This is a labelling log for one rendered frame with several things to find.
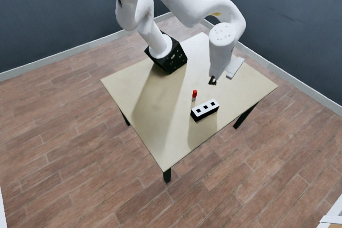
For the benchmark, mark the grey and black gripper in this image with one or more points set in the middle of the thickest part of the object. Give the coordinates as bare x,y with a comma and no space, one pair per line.
214,73

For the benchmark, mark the red and grey pin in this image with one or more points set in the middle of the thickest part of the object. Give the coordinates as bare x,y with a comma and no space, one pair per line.
194,95

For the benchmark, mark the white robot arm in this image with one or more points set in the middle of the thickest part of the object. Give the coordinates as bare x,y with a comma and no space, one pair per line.
132,14

